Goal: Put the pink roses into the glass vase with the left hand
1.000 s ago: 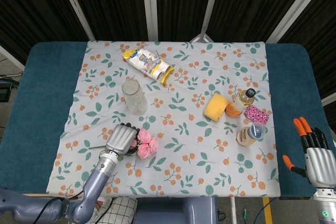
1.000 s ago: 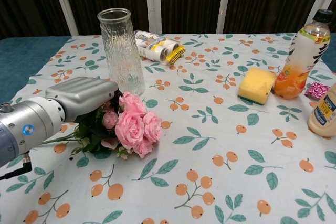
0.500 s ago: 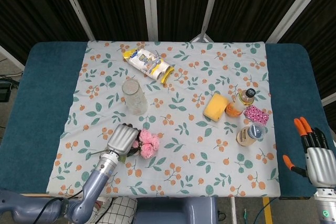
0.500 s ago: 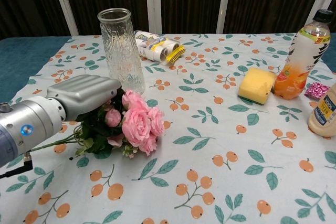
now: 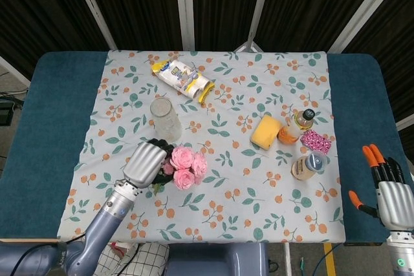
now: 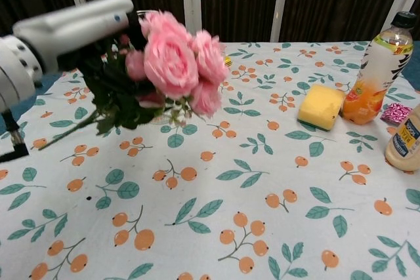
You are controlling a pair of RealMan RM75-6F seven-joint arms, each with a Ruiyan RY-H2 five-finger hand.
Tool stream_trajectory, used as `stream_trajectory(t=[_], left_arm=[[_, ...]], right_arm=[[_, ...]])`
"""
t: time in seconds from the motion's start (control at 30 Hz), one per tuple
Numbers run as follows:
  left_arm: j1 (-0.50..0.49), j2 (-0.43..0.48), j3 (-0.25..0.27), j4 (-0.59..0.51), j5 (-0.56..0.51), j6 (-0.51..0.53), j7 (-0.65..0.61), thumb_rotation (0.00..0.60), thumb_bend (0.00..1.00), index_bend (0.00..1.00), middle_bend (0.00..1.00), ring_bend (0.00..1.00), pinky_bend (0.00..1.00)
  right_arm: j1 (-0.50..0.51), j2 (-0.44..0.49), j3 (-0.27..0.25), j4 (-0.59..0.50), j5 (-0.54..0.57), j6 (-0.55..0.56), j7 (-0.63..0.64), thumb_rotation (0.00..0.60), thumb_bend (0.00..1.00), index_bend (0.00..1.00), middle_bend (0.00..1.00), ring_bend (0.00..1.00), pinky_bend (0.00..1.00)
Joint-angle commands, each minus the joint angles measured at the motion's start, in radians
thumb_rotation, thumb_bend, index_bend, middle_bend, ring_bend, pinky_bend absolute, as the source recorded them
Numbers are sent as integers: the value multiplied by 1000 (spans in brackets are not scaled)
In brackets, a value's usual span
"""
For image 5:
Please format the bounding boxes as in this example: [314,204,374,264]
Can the clear glass jar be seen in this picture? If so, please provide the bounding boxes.
[149,97,184,143]

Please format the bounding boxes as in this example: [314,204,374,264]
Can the white partition frame post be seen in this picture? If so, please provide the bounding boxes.
[233,0,276,53]
[173,0,196,51]
[326,0,402,54]
[395,114,414,132]
[67,0,118,50]

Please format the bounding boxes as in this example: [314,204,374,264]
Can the beige mayonnaise jar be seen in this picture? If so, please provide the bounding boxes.
[290,151,327,181]

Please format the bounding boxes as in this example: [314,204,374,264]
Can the white rolls pack yellow wrapper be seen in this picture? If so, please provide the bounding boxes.
[151,58,216,104]

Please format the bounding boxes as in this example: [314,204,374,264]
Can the yellow sponge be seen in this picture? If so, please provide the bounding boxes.
[250,114,283,151]

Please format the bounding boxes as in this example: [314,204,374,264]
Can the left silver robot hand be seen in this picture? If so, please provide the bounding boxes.
[122,138,175,189]

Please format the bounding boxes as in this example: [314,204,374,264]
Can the pink rose bouquet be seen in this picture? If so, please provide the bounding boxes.
[150,145,208,196]

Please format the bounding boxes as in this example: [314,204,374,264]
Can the leaf and fruit print tablecloth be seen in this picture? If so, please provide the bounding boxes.
[56,49,347,244]

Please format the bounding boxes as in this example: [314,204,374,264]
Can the pink patterned small packet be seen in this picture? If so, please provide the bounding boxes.
[300,129,331,154]

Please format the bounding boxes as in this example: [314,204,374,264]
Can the orange juice plastic bottle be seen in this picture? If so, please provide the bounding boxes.
[277,108,316,145]

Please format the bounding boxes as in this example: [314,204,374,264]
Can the white black checked bag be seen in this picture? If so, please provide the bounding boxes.
[93,241,171,276]

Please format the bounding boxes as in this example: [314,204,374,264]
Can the dark green floor box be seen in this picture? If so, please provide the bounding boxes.
[0,100,16,127]

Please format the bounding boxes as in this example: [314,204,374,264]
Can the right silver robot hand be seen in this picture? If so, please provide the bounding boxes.
[348,143,414,233]

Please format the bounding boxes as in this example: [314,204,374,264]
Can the teal table cover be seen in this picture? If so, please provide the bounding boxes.
[0,50,414,247]

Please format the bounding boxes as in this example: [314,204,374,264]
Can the blue-grey robot torso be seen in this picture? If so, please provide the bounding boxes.
[164,242,269,276]

